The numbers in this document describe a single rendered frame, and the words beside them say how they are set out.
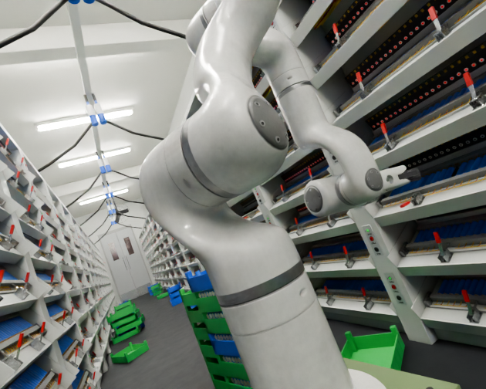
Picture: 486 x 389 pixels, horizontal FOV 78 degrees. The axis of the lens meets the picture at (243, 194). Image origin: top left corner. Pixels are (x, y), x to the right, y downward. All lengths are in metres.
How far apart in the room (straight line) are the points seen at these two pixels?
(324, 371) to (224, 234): 0.19
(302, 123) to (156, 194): 0.41
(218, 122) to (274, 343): 0.25
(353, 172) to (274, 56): 0.32
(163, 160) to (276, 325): 0.24
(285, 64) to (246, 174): 0.45
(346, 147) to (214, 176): 0.36
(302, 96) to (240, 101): 0.40
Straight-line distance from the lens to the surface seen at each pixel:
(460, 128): 0.97
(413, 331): 1.36
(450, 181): 1.06
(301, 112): 0.71
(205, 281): 1.09
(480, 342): 1.28
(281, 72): 0.74
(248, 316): 0.36
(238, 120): 0.32
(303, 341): 0.37
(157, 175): 0.40
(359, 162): 0.64
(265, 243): 0.35
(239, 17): 0.60
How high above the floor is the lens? 0.62
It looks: 6 degrees up
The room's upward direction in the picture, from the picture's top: 23 degrees counter-clockwise
